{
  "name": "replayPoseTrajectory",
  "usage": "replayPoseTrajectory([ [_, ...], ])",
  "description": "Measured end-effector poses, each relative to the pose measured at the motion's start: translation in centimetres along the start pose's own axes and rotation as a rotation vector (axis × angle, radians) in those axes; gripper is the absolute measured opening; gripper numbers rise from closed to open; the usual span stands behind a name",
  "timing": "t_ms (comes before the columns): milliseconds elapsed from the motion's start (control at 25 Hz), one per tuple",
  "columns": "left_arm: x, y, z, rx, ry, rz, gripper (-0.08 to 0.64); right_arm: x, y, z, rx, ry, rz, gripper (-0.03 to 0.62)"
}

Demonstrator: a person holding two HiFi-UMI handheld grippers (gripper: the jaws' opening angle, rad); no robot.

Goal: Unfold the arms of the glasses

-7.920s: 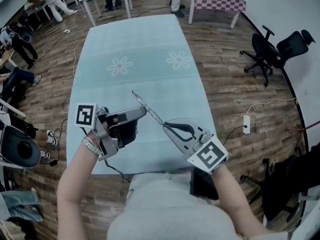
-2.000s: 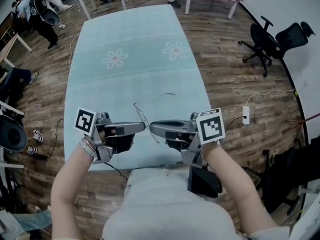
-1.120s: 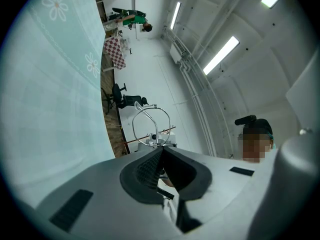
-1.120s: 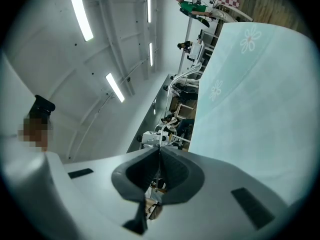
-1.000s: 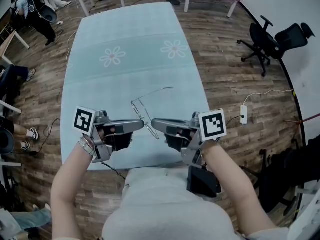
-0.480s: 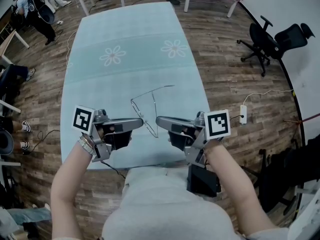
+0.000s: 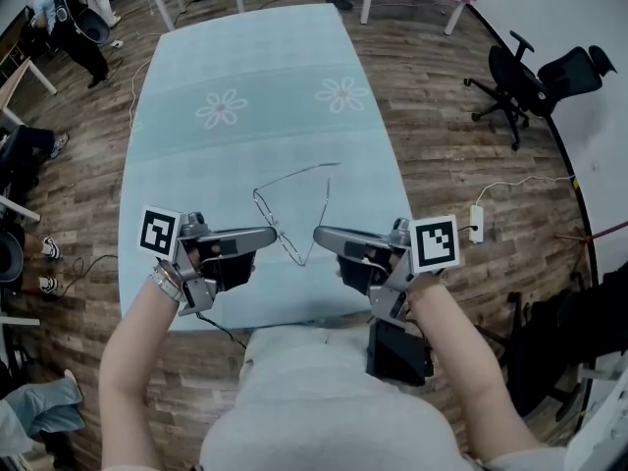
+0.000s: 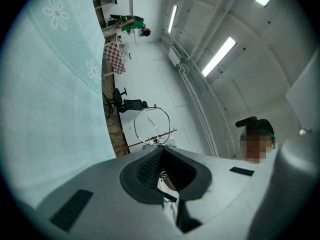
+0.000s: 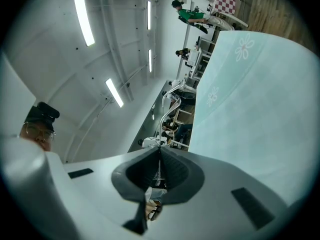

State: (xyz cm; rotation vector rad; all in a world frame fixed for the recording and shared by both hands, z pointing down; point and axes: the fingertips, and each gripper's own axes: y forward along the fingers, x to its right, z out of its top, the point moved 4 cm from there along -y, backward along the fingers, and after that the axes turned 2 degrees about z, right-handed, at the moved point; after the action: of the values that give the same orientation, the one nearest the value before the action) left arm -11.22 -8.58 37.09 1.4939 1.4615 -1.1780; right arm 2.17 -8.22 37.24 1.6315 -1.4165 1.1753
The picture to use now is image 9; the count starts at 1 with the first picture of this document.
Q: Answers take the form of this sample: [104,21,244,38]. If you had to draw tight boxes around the light teal flower print tablecloth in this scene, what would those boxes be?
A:
[187,30,320,207]

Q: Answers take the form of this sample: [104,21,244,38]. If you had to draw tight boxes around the white metal shelf rack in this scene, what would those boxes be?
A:
[185,35,216,85]

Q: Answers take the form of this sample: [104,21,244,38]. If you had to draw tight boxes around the clear frame glasses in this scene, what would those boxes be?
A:
[154,82,188,188]

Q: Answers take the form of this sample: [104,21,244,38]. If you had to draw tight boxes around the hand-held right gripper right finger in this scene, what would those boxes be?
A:
[159,146,205,205]

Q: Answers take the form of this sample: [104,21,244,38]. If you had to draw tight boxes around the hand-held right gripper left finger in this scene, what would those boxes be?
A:
[111,146,161,235]

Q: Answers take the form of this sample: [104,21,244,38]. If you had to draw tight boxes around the thin-rimmed round worn eyeglasses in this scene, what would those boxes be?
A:
[24,123,57,142]

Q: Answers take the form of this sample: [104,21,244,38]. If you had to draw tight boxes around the black head-worn camera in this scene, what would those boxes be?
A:
[36,101,61,123]

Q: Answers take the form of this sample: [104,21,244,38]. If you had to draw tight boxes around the person's head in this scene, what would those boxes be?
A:
[19,106,56,152]

